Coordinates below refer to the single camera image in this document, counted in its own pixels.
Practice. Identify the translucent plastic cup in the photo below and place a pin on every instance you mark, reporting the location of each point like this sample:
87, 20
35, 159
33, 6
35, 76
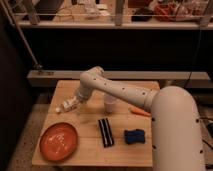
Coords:
109, 103

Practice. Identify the white plastic bottle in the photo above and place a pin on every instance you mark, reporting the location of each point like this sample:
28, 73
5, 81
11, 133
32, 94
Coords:
67, 105

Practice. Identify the grey metal pole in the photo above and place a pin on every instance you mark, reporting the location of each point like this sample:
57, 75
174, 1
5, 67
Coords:
37, 66

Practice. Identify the black striped eraser block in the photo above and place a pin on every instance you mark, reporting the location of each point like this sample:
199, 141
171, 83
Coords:
106, 133

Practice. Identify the blue sponge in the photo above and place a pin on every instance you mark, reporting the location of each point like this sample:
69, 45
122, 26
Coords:
134, 136

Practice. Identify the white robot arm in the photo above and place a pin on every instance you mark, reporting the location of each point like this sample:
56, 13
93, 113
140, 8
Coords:
176, 132

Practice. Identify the orange carrot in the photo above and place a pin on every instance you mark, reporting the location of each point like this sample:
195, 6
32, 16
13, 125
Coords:
139, 111

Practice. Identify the orange plate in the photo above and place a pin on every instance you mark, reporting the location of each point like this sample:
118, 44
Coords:
58, 142

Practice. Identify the metal window rail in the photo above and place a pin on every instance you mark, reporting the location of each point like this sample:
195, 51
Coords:
49, 78

